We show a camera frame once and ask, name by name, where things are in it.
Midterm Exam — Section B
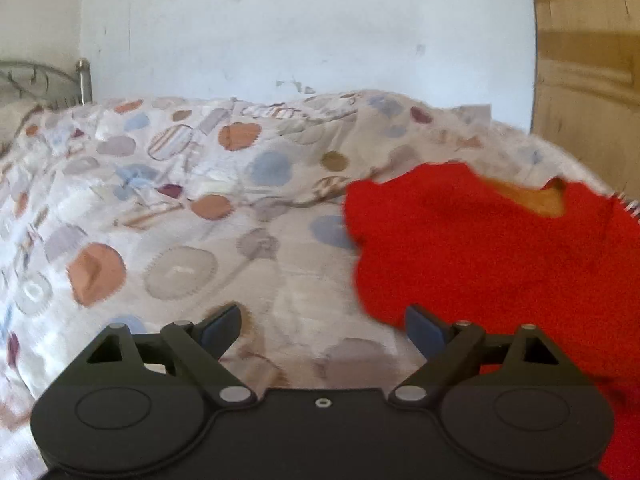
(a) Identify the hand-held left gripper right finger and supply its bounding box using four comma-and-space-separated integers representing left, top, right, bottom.
389, 304, 561, 407

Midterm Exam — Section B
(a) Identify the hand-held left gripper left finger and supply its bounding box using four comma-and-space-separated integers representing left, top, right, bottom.
85, 302, 256, 407

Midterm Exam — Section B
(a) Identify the red fleece sweater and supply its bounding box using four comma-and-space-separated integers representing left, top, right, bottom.
344, 160, 640, 480

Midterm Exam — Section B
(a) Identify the dotted printed bedspread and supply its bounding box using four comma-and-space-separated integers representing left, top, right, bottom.
0, 89, 623, 480

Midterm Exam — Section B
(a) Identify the black white striped cloth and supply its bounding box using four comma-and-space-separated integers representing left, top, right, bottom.
612, 191, 640, 223

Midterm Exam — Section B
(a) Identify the wooden wardrobe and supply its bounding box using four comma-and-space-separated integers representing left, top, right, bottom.
529, 0, 640, 193

